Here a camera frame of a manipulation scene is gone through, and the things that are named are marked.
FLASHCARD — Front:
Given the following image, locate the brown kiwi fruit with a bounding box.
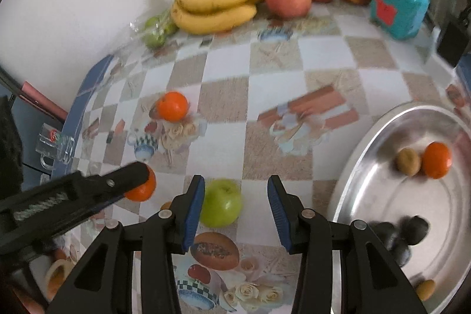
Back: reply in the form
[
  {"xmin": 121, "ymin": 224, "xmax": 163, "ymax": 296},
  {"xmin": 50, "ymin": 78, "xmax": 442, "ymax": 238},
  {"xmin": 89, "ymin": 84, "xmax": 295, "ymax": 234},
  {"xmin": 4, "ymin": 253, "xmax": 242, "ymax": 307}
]
[{"xmin": 395, "ymin": 147, "xmax": 422, "ymax": 177}]

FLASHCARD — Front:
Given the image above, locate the yellow banana bunch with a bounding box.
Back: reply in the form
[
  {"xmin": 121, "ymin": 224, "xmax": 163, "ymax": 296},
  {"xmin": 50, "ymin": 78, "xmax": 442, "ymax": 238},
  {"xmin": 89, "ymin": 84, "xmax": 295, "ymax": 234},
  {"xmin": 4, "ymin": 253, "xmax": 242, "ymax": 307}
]
[{"xmin": 170, "ymin": 0, "xmax": 263, "ymax": 35}]

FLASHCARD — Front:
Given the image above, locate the patterned tablecloth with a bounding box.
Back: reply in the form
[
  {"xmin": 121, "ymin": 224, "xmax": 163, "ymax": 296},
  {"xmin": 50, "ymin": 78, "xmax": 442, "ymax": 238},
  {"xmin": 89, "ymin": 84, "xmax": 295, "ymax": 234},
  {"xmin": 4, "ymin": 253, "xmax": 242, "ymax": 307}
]
[{"xmin": 63, "ymin": 3, "xmax": 470, "ymax": 313}]

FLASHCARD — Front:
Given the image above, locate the green mango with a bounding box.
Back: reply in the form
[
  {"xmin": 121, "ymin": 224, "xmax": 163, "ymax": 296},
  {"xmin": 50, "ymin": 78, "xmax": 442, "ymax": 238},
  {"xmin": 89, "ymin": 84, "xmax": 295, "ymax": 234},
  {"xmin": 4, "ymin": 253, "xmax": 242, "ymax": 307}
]
[{"xmin": 200, "ymin": 179, "xmax": 243, "ymax": 229}]

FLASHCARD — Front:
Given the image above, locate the clear glass mug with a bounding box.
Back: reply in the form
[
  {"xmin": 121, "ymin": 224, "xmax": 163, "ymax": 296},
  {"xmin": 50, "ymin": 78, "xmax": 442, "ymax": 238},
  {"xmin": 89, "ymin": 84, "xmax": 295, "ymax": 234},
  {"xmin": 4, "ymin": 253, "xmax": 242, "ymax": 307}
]
[{"xmin": 36, "ymin": 124, "xmax": 75, "ymax": 170}]

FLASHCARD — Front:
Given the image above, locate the dark plum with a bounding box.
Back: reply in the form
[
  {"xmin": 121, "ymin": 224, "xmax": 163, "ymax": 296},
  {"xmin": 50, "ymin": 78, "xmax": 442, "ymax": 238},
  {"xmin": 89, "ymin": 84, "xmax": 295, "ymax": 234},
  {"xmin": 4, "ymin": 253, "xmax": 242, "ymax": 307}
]
[
  {"xmin": 401, "ymin": 215, "xmax": 429, "ymax": 246},
  {"xmin": 389, "ymin": 238, "xmax": 412, "ymax": 268},
  {"xmin": 370, "ymin": 222, "xmax": 399, "ymax": 251}
]

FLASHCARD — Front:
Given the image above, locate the black power adapter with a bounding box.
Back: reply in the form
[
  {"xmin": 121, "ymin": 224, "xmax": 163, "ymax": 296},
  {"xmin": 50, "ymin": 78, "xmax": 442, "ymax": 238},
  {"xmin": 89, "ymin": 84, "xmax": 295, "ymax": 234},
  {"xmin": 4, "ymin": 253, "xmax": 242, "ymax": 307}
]
[{"xmin": 437, "ymin": 18, "xmax": 470, "ymax": 68}]

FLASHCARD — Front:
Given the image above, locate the bag of green fruits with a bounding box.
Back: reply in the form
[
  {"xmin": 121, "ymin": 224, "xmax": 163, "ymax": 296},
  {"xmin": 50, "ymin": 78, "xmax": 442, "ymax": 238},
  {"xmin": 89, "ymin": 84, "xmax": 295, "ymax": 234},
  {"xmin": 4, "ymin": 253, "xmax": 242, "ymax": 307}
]
[{"xmin": 130, "ymin": 9, "xmax": 179, "ymax": 50}]

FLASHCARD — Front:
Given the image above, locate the orange tangerine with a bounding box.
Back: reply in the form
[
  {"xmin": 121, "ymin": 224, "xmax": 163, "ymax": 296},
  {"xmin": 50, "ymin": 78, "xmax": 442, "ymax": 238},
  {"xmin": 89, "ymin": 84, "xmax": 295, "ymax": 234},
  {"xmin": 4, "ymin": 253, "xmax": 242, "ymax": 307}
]
[
  {"xmin": 422, "ymin": 142, "xmax": 453, "ymax": 179},
  {"xmin": 125, "ymin": 167, "xmax": 157, "ymax": 202},
  {"xmin": 157, "ymin": 91, "xmax": 189, "ymax": 123}
]

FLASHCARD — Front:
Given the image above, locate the small brown kiwi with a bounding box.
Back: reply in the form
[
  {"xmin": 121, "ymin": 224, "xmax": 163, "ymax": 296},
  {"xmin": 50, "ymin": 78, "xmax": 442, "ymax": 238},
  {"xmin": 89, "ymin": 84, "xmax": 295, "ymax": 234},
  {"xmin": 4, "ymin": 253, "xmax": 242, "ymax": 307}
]
[{"xmin": 415, "ymin": 279, "xmax": 436, "ymax": 302}]

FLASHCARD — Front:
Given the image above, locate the teal plastic container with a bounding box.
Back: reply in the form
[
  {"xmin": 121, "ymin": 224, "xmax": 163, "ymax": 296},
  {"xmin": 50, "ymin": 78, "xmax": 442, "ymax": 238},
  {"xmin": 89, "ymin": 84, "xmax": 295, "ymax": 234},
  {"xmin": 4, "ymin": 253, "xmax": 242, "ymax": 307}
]
[{"xmin": 370, "ymin": 0, "xmax": 429, "ymax": 40}]

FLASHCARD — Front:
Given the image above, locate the steel round tray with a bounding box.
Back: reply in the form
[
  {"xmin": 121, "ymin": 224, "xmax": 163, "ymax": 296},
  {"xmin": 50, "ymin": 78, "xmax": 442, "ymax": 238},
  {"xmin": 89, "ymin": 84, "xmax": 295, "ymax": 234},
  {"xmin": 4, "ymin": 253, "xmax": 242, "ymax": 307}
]
[{"xmin": 326, "ymin": 102, "xmax": 470, "ymax": 313}]

